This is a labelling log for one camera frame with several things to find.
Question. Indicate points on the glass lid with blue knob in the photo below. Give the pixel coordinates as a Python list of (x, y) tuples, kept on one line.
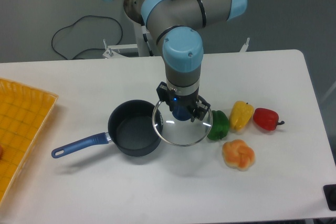
[(176, 132)]

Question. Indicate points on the red bell pepper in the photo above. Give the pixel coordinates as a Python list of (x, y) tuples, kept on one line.
[(267, 119)]

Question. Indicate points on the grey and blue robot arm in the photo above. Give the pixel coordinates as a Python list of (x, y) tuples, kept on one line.
[(173, 26)]

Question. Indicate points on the dark saucepan with blue handle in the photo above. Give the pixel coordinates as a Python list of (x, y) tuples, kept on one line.
[(131, 128)]

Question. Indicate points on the knotted bread roll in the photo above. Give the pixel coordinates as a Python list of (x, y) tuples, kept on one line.
[(237, 154)]

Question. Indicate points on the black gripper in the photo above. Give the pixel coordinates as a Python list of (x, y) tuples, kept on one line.
[(194, 103)]

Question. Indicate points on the black device at table edge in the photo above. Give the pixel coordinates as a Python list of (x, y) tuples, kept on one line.
[(330, 196)]

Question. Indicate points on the green bell pepper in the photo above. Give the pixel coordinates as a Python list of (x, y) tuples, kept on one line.
[(220, 126)]

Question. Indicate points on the yellow bell pepper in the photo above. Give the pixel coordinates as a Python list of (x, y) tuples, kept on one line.
[(240, 115)]

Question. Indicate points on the yellow woven basket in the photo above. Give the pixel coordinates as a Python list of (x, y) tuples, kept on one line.
[(24, 111)]

